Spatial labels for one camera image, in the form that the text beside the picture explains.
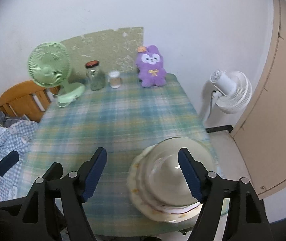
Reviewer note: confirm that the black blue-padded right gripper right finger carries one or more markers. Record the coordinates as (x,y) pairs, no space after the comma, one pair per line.
(246,218)

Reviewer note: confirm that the wooden chair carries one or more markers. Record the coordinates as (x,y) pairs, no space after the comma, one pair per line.
(26,98)

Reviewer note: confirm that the green desk fan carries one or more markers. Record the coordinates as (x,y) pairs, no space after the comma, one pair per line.
(49,66)

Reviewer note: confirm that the green plaid tablecloth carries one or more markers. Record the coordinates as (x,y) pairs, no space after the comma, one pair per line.
(123,121)

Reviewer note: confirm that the cotton swab container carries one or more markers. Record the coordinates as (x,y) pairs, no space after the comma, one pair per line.
(114,78)

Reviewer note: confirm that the green cartoon wall mat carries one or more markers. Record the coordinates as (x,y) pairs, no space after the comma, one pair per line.
(114,49)

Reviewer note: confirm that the glass jar with black lid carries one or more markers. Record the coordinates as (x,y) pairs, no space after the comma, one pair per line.
(96,76)

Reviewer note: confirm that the large white patterned bowl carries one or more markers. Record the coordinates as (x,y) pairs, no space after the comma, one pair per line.
(163,176)

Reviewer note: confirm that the white standing fan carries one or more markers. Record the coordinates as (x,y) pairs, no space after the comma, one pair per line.
(232,93)

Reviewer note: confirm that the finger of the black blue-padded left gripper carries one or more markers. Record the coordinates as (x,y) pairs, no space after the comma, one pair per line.
(55,197)

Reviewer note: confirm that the cream scalloped bottom plate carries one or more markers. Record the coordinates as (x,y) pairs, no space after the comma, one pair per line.
(160,215)

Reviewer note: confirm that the beige wooden door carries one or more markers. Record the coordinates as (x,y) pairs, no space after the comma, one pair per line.
(261,140)

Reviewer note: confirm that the purple plush bunny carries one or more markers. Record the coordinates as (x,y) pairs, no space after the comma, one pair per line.
(150,64)

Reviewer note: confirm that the blue checkered bedding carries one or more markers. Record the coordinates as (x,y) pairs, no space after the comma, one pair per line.
(14,137)

